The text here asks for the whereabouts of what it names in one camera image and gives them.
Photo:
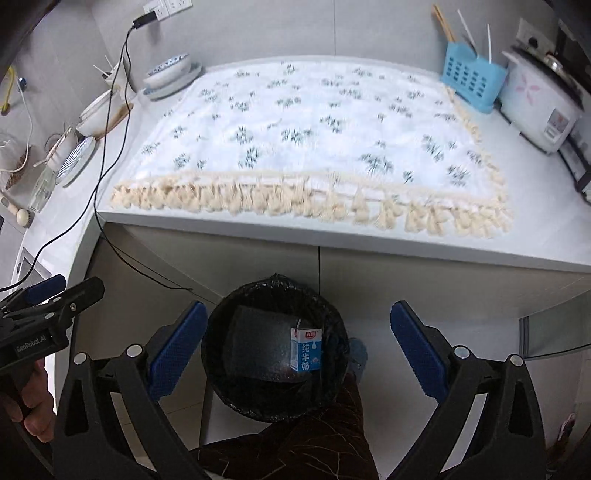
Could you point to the person's leg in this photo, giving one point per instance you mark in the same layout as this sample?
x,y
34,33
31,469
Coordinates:
x,y
314,443

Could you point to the light blue utensil holder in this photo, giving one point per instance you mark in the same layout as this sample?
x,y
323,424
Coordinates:
x,y
473,81

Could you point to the grey base cabinet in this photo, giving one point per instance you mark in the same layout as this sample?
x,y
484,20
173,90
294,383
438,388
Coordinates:
x,y
415,286

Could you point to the black trash bin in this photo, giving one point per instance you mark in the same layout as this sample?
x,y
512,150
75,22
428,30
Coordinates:
x,y
221,369

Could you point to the white wall socket plate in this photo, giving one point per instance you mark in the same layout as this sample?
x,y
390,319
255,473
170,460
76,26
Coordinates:
x,y
180,5
156,10

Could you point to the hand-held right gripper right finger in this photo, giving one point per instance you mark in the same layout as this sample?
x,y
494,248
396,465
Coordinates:
x,y
418,350

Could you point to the white plastic straw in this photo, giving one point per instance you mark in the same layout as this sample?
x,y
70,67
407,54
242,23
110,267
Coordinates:
x,y
108,64
100,70
489,44
466,27

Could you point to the wooden chopstick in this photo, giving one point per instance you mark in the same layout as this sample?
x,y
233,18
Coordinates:
x,y
442,23
447,22

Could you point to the white rice cooker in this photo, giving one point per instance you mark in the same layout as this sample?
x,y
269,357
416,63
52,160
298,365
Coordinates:
x,y
535,101

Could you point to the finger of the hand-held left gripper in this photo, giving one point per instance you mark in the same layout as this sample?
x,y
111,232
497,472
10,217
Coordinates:
x,y
41,288
78,297

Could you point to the clear glass jar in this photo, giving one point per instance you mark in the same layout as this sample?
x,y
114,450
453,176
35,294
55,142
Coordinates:
x,y
13,161

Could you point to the blue striped plate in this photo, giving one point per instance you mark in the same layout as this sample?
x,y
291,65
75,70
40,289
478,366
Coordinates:
x,y
76,161

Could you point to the floral tasselled tablecloth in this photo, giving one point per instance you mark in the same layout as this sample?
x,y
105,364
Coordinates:
x,y
300,138

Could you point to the pink shoe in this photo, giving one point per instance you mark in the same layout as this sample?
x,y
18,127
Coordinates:
x,y
568,431

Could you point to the stacked white blue bowls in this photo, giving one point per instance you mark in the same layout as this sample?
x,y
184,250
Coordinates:
x,y
191,74

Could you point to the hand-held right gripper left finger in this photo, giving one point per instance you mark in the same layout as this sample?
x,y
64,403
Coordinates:
x,y
178,355

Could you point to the blue floral bowl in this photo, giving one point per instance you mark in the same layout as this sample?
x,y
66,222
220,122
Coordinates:
x,y
170,64

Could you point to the white paper cup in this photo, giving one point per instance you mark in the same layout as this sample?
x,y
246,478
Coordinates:
x,y
119,78

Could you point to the black power adapter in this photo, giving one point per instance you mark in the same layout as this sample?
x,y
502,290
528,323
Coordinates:
x,y
144,20

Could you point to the wall socket with plug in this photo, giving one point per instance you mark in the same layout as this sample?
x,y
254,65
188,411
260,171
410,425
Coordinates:
x,y
531,30

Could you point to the blue white milk carton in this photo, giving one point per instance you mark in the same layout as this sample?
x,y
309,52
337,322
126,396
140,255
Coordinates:
x,y
307,348

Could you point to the person's left hand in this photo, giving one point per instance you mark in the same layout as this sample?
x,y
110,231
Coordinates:
x,y
32,397

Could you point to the clear glass bottle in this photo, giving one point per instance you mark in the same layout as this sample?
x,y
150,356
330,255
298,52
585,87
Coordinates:
x,y
42,189

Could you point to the blue shoe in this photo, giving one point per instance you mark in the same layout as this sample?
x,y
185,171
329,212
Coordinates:
x,y
358,357

